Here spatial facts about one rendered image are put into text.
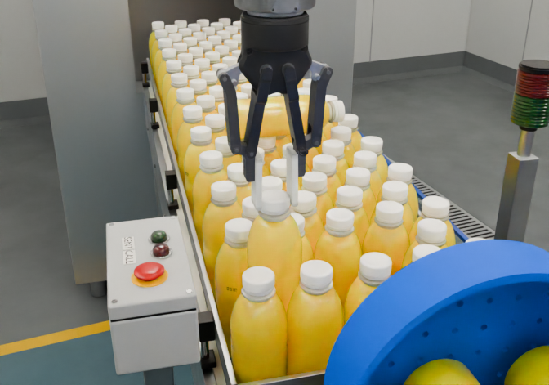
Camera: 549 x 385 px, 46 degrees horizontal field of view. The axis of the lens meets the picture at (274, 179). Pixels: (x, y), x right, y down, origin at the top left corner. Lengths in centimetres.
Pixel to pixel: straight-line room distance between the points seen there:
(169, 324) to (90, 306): 193
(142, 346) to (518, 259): 43
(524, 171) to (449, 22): 471
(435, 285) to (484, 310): 10
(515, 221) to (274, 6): 69
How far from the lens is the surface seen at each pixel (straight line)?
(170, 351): 81
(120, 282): 80
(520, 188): 120
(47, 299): 280
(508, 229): 123
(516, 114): 115
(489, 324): 68
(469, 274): 58
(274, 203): 79
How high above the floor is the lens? 153
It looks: 25 degrees down
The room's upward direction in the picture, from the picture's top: straight up
